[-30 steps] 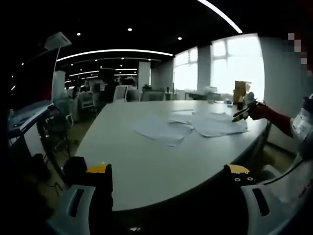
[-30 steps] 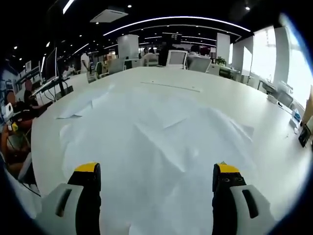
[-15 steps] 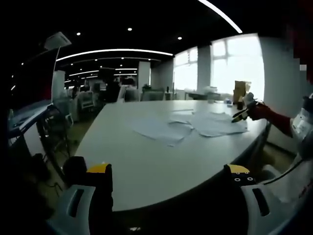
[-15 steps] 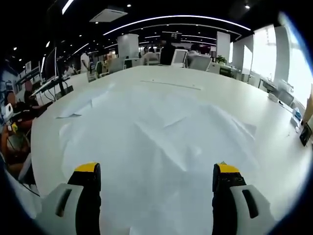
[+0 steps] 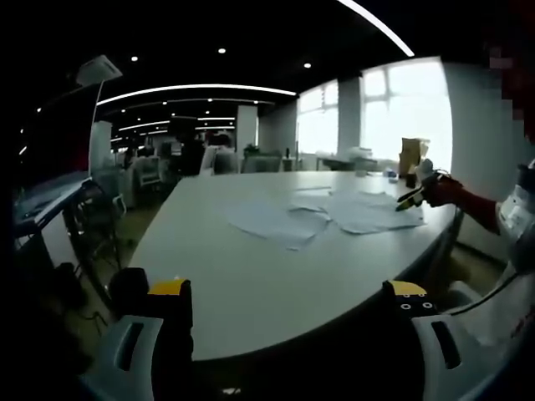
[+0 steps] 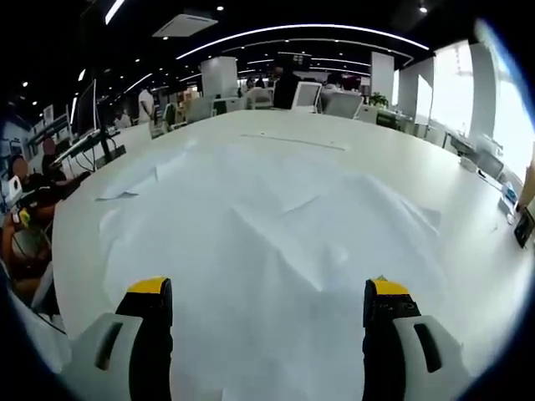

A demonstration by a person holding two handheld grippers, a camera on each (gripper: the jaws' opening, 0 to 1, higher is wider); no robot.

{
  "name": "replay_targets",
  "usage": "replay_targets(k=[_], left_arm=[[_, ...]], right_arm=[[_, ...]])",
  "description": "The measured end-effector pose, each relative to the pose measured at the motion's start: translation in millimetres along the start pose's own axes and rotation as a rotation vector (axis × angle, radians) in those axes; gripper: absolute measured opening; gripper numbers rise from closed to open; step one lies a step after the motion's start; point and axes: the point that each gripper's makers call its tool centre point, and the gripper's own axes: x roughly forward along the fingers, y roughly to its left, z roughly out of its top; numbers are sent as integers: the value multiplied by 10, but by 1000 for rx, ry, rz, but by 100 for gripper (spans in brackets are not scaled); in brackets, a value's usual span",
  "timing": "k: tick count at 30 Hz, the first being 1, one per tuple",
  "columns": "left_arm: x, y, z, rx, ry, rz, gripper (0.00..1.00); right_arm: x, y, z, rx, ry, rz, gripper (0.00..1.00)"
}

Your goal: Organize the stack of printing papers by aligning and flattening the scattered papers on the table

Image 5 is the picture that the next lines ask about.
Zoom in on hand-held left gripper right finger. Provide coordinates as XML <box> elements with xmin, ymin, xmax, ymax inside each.
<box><xmin>382</xmin><ymin>279</ymin><xmax>499</xmax><ymax>401</ymax></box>

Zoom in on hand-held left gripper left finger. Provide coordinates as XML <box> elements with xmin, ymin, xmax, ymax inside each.
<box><xmin>79</xmin><ymin>278</ymin><xmax>194</xmax><ymax>401</ymax></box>

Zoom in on white cloth garment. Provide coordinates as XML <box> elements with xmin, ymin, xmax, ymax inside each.
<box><xmin>225</xmin><ymin>185</ymin><xmax>427</xmax><ymax>251</ymax></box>

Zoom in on person's right hand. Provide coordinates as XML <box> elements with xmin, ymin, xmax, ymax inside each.
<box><xmin>421</xmin><ymin>174</ymin><xmax>463</xmax><ymax>209</ymax></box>

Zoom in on brown cardboard boxes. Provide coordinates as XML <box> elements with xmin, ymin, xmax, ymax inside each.
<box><xmin>399</xmin><ymin>136</ymin><xmax>431</xmax><ymax>179</ymax></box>

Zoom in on white chest-worn device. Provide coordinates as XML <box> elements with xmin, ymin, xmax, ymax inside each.
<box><xmin>495</xmin><ymin>160</ymin><xmax>535</xmax><ymax>275</ymax></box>

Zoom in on white standing desk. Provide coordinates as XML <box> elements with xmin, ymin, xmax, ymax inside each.
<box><xmin>12</xmin><ymin>170</ymin><xmax>126</xmax><ymax>293</ymax></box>

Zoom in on ceiling air conditioner unit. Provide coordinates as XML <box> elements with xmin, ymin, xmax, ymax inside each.
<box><xmin>77</xmin><ymin>54</ymin><xmax>124</xmax><ymax>87</ymax></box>

